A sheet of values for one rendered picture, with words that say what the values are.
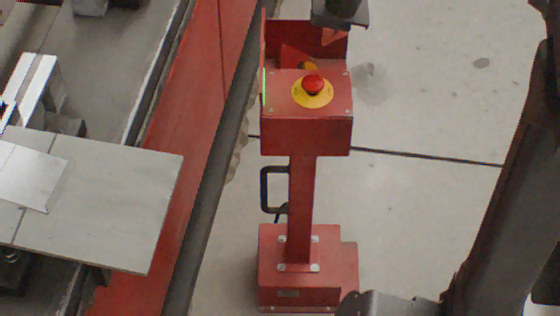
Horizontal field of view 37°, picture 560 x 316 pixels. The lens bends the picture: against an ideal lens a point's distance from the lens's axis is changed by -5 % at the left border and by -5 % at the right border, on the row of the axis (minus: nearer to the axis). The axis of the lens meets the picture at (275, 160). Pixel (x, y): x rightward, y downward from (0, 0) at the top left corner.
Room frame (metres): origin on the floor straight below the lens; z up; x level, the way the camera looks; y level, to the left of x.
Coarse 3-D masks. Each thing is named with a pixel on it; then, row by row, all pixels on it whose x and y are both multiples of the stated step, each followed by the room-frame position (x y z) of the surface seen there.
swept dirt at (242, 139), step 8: (280, 0) 1.97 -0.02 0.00; (256, 80) 1.64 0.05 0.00; (256, 88) 1.61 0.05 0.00; (256, 96) 1.58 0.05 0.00; (248, 104) 1.55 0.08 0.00; (240, 128) 1.46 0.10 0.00; (240, 136) 1.43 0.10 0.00; (240, 144) 1.41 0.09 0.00; (232, 160) 1.35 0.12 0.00; (232, 168) 1.33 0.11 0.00; (232, 176) 1.30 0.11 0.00; (224, 184) 1.28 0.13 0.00; (192, 304) 0.92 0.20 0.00
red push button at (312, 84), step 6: (306, 78) 0.96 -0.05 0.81; (312, 78) 0.96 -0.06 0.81; (318, 78) 0.96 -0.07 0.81; (306, 84) 0.95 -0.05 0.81; (312, 84) 0.94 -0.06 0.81; (318, 84) 0.94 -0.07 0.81; (324, 84) 0.95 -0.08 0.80; (306, 90) 0.94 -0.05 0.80; (312, 90) 0.93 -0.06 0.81; (318, 90) 0.94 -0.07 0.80; (312, 96) 0.94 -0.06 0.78
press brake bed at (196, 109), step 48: (192, 0) 1.15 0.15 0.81; (240, 0) 1.48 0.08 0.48; (192, 48) 1.12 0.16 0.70; (240, 48) 1.46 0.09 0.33; (192, 96) 1.09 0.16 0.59; (240, 96) 1.54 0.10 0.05; (144, 144) 0.85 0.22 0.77; (192, 144) 1.06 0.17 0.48; (192, 192) 1.03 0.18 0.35; (192, 240) 1.08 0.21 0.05; (96, 288) 0.58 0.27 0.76; (144, 288) 0.72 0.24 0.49; (192, 288) 0.96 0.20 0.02
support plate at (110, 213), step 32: (96, 160) 0.66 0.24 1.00; (128, 160) 0.66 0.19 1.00; (160, 160) 0.66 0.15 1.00; (64, 192) 0.60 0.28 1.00; (96, 192) 0.61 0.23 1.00; (128, 192) 0.61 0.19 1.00; (160, 192) 0.61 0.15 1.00; (0, 224) 0.55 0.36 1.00; (32, 224) 0.56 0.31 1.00; (64, 224) 0.56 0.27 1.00; (96, 224) 0.56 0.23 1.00; (128, 224) 0.56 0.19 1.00; (160, 224) 0.56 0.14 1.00; (64, 256) 0.51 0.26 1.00; (96, 256) 0.51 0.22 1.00; (128, 256) 0.51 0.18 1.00
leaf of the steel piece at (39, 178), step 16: (16, 160) 0.65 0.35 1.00; (32, 160) 0.65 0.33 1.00; (48, 160) 0.65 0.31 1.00; (64, 160) 0.65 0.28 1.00; (0, 176) 0.63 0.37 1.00; (16, 176) 0.63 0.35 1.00; (32, 176) 0.63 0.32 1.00; (48, 176) 0.63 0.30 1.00; (64, 176) 0.62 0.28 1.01; (0, 192) 0.60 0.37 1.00; (16, 192) 0.60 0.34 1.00; (32, 192) 0.60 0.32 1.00; (48, 192) 0.60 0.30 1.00; (32, 208) 0.58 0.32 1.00; (48, 208) 0.57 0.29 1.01
